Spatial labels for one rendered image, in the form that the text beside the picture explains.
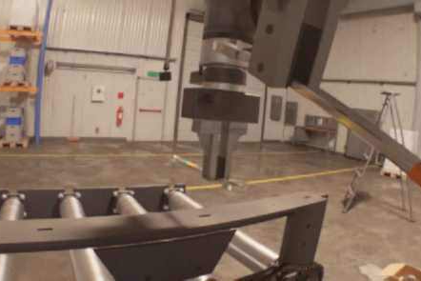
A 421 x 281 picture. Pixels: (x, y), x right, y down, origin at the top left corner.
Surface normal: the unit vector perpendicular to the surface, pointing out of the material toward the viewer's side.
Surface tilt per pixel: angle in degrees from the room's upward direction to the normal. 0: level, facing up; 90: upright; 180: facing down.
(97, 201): 90
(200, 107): 90
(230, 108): 90
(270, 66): 96
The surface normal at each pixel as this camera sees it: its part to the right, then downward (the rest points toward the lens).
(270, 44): -0.89, 0.09
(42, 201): 0.53, 0.15
